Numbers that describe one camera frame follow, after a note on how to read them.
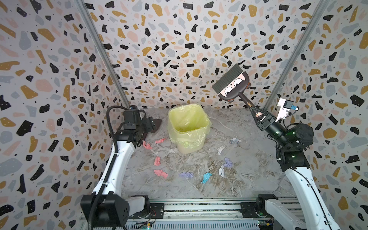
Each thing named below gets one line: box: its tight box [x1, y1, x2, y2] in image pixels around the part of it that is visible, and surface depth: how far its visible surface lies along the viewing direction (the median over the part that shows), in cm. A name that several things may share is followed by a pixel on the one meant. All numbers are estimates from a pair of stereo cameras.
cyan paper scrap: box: [200, 172, 213, 184], surface depth 87 cm
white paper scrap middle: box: [217, 146, 226, 155], surface depth 97 cm
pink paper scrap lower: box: [153, 169, 169, 179], surface depth 87 cm
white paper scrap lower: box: [218, 165, 225, 178], surface depth 89 cm
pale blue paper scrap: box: [229, 137, 242, 145], surface depth 105 cm
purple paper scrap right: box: [222, 157, 233, 168], surface depth 92 cm
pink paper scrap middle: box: [153, 156, 161, 166], surface depth 92 cm
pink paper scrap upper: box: [154, 138, 166, 144], surface depth 102 cm
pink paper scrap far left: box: [142, 140, 153, 150], surface depth 99 cm
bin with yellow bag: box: [167, 103, 212, 155], surface depth 86 cm
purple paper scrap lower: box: [179, 172, 194, 178], surface depth 87 cm
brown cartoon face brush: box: [211, 63, 255, 109], surface depth 64 cm
